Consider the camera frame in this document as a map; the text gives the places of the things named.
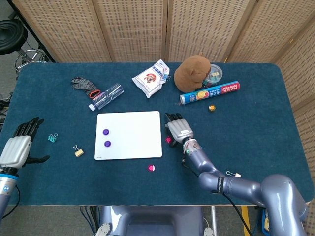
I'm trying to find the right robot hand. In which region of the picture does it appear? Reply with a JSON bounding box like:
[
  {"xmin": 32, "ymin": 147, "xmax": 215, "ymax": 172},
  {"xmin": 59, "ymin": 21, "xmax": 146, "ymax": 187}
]
[{"xmin": 164, "ymin": 113, "xmax": 195, "ymax": 148}]

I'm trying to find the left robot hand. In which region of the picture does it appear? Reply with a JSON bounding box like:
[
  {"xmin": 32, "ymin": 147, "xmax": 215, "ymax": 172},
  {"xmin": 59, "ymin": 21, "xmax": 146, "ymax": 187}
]
[{"xmin": 0, "ymin": 117, "xmax": 51, "ymax": 177}]

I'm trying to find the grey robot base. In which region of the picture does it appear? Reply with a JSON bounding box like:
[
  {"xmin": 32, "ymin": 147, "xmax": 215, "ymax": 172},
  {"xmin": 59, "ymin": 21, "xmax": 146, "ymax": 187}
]
[{"xmin": 94, "ymin": 206, "xmax": 217, "ymax": 236}]

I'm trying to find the white board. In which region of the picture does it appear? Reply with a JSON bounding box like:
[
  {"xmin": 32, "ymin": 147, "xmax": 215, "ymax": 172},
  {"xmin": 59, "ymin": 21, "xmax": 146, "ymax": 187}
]
[{"xmin": 94, "ymin": 111, "xmax": 163, "ymax": 161}]

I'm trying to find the blue plastic wrap roll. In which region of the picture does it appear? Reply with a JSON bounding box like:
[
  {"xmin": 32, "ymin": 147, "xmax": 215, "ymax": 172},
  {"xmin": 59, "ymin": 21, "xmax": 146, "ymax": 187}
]
[{"xmin": 179, "ymin": 80, "xmax": 241, "ymax": 106}]

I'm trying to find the brown plush toy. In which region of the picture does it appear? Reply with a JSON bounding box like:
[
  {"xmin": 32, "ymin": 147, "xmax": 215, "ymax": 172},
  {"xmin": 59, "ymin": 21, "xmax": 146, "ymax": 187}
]
[{"xmin": 174, "ymin": 54, "xmax": 212, "ymax": 93}]

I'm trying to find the white food bag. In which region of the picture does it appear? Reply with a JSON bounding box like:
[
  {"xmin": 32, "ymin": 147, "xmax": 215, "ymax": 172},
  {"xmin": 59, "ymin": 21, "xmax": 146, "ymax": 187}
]
[{"xmin": 131, "ymin": 59, "xmax": 171, "ymax": 99}]

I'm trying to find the yellow binder clip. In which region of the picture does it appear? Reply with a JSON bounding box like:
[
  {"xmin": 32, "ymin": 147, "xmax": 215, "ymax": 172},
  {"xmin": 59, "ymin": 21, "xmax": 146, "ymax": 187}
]
[{"xmin": 73, "ymin": 145, "xmax": 85, "ymax": 158}]

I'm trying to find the clear plastic jar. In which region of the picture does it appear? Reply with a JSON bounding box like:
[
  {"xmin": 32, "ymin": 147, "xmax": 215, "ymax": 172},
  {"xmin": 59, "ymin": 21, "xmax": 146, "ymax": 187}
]
[{"xmin": 203, "ymin": 63, "xmax": 223, "ymax": 87}]

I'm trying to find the teal table cloth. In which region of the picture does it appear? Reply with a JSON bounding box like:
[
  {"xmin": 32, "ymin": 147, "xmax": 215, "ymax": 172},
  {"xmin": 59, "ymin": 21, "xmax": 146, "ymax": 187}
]
[{"xmin": 0, "ymin": 61, "xmax": 308, "ymax": 207}]

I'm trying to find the clear plastic bottle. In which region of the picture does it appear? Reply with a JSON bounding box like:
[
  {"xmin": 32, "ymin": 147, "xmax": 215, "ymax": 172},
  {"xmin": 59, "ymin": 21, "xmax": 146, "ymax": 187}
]
[{"xmin": 88, "ymin": 83, "xmax": 125, "ymax": 111}]

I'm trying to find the grey knit glove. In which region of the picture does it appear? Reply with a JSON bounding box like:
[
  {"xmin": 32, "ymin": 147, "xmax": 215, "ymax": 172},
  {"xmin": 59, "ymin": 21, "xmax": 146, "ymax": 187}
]
[{"xmin": 71, "ymin": 77, "xmax": 101, "ymax": 99}]

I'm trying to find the white table leg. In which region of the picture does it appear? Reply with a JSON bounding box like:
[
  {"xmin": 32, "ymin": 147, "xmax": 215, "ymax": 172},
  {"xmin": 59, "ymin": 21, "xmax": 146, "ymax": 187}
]
[{"xmin": 210, "ymin": 206, "xmax": 218, "ymax": 236}]

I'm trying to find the wicker folding screen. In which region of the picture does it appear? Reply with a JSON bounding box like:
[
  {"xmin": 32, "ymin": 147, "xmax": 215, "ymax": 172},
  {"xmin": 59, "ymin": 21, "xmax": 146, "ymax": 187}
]
[{"xmin": 11, "ymin": 0, "xmax": 315, "ymax": 182}]

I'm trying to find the black stool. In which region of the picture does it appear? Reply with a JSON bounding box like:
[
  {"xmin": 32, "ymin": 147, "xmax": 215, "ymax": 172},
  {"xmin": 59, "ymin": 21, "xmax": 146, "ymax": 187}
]
[{"xmin": 0, "ymin": 19, "xmax": 50, "ymax": 74}]

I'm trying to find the blue storage crate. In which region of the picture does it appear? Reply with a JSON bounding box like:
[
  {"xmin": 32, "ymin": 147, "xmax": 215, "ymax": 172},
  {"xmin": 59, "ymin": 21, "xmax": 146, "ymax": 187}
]
[{"xmin": 261, "ymin": 207, "xmax": 270, "ymax": 233}]

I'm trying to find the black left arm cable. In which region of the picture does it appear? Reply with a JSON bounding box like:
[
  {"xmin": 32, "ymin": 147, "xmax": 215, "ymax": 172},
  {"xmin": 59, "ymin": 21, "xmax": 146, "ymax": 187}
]
[{"xmin": 0, "ymin": 184, "xmax": 21, "ymax": 220}]

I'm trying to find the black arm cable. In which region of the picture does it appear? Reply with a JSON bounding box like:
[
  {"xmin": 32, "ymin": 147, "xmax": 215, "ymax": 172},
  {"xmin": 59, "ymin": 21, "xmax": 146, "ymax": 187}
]
[
  {"xmin": 182, "ymin": 157, "xmax": 253, "ymax": 236},
  {"xmin": 0, "ymin": 184, "xmax": 21, "ymax": 220}
]

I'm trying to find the black floor cable bundle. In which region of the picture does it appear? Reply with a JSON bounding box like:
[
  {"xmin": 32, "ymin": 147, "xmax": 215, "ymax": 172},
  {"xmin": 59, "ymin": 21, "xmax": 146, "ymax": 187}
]
[{"xmin": 80, "ymin": 206, "xmax": 99, "ymax": 236}]

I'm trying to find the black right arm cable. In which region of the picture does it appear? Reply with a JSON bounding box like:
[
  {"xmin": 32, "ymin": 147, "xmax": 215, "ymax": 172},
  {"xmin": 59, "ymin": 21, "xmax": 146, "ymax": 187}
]
[{"xmin": 182, "ymin": 157, "xmax": 253, "ymax": 236}]

